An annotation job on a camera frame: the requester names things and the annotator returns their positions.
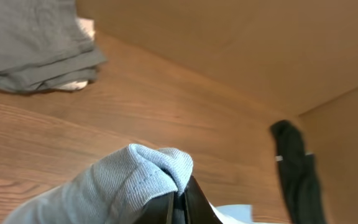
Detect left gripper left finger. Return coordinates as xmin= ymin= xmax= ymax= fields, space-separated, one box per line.
xmin=134 ymin=192 xmax=175 ymax=224

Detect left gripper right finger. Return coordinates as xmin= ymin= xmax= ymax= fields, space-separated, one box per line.
xmin=184 ymin=176 xmax=223 ymax=224

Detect light blue printed t-shirt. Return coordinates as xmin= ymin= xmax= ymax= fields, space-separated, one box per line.
xmin=1 ymin=143 xmax=254 ymax=224

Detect black t-shirt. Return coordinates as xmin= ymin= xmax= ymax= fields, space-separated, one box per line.
xmin=270 ymin=120 xmax=327 ymax=224

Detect beige folded garment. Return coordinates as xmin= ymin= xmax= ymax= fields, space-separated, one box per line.
xmin=55 ymin=17 xmax=96 ymax=91

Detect grey folded trousers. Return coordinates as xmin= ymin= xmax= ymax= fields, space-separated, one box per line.
xmin=0 ymin=0 xmax=106 ymax=93

